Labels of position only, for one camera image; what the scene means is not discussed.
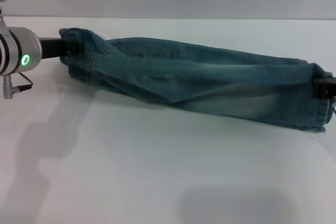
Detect left arm connector with cable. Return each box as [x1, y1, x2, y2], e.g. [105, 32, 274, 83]
[2, 72, 34, 100]

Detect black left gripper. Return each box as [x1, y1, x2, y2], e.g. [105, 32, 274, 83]
[38, 38, 85, 61]

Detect blue denim shorts with print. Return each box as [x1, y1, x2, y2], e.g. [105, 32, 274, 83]
[58, 26, 335, 140]

